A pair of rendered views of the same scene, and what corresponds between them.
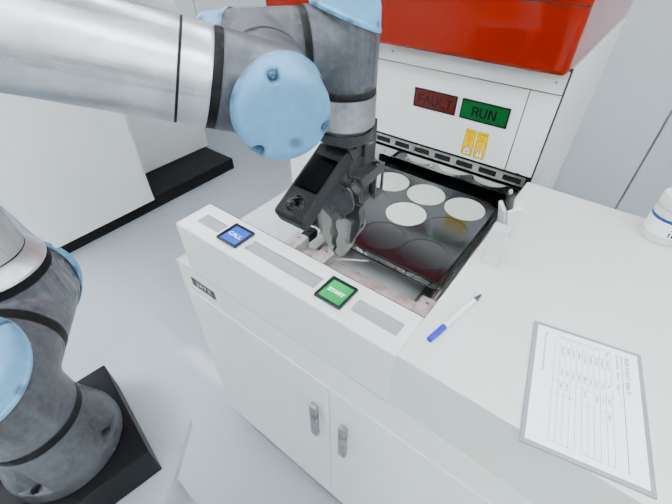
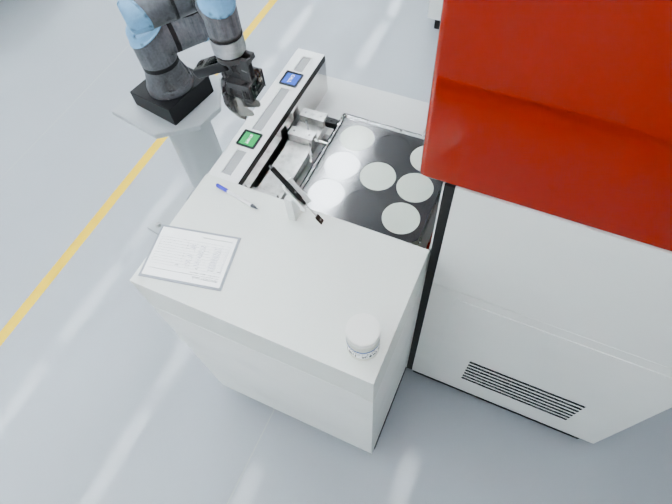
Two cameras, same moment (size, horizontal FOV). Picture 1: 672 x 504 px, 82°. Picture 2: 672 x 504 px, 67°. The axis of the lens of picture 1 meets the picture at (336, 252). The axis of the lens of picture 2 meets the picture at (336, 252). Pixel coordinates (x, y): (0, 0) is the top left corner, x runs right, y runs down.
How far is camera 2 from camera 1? 128 cm
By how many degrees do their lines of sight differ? 52
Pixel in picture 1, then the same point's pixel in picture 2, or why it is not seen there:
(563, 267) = (299, 262)
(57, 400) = (155, 61)
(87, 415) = (166, 78)
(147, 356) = not seen: hidden behind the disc
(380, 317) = (235, 164)
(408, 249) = (329, 183)
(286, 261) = (274, 110)
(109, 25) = not seen: outside the picture
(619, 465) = (152, 263)
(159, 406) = (205, 111)
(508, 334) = (228, 224)
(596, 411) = (179, 259)
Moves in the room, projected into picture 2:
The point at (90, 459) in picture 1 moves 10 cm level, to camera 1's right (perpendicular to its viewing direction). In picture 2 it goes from (158, 92) to (159, 114)
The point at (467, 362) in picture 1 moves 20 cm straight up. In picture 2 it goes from (205, 204) to (180, 151)
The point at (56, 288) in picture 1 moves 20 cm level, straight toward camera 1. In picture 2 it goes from (189, 26) to (144, 67)
